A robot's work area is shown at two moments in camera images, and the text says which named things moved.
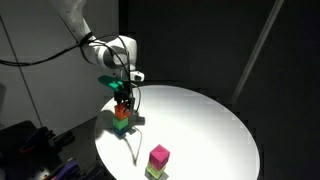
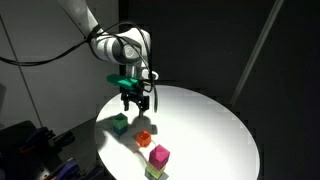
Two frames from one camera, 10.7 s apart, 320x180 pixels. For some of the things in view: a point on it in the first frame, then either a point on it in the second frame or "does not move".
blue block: x=120 y=132 does not move
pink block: x=158 y=157 does not move
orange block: x=121 y=112 -> x=143 y=138
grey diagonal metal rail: x=256 y=51 does not move
